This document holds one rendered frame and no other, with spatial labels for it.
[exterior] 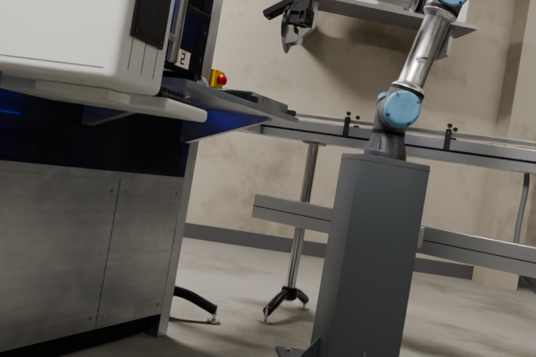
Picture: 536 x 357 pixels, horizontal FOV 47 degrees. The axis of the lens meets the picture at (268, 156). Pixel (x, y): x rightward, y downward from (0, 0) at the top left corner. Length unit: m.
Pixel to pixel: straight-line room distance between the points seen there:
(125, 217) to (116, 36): 1.06
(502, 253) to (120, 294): 1.52
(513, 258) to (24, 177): 1.88
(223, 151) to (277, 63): 0.86
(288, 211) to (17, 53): 1.96
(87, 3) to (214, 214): 4.06
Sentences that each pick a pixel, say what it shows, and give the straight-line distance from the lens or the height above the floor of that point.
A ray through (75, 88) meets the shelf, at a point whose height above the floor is 0.79.
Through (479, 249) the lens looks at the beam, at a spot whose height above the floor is 0.50.
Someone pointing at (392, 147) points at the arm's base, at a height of 0.83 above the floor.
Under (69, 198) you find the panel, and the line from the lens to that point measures 1.89.
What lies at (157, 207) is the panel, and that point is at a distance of 2.23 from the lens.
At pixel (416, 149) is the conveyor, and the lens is 2.77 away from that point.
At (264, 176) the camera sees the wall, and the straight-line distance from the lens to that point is 5.14.
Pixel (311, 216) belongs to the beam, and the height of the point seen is 0.49.
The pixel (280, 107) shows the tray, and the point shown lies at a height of 0.90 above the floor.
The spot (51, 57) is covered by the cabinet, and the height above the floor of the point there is 0.83.
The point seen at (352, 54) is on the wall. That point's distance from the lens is 5.34.
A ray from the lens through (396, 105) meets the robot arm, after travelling 2.05.
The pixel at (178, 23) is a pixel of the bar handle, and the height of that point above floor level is 0.96.
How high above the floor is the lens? 0.71
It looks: 1 degrees up
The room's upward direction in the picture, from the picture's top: 10 degrees clockwise
